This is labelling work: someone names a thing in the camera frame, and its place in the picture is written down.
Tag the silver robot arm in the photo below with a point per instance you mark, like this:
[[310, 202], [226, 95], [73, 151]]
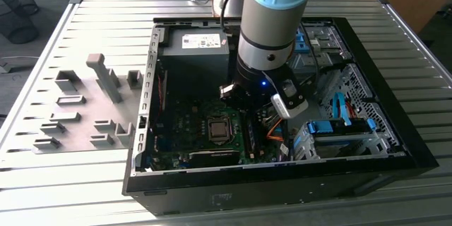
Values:
[[273, 25]]

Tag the CPU socket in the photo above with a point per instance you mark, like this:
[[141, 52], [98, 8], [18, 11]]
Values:
[[219, 118]]

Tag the silver CPU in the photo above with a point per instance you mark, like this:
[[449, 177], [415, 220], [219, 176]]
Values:
[[219, 129]]

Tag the grey power supply unit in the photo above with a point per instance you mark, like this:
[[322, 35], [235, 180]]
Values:
[[193, 64]]

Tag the blue disk carrier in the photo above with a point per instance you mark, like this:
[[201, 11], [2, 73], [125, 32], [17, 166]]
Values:
[[319, 128], [301, 47]]

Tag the dark green motherboard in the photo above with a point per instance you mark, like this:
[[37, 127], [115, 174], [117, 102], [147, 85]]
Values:
[[183, 128]]

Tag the grey drive cage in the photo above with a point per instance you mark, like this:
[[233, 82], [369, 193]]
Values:
[[329, 59]]

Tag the black graphics card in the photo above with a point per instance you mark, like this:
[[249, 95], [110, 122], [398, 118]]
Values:
[[215, 158]]

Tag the grey disk bay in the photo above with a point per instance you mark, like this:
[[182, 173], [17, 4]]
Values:
[[354, 141]]

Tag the black open PC case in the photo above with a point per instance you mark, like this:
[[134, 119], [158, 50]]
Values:
[[283, 191]]

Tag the grey parts rack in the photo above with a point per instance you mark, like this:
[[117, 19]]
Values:
[[89, 109]]

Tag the black mesh wastebasket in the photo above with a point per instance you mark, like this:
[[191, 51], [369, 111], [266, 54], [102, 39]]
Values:
[[18, 25]]

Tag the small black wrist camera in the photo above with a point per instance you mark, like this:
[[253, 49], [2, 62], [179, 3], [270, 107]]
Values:
[[226, 92]]

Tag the black camera bracket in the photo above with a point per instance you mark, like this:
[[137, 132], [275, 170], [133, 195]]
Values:
[[273, 77]]

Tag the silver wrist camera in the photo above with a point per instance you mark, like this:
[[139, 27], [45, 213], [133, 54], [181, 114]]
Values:
[[287, 109]]

